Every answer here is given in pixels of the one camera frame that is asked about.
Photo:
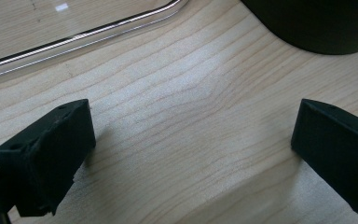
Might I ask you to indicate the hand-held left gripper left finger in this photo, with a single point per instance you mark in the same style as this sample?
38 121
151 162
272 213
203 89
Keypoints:
46 155

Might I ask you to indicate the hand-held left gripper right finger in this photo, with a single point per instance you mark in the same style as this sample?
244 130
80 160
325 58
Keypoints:
338 149

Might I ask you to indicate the black round container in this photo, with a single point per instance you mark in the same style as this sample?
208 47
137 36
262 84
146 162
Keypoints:
317 21

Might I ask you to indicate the clear glass tray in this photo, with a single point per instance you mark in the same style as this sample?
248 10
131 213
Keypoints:
59 25

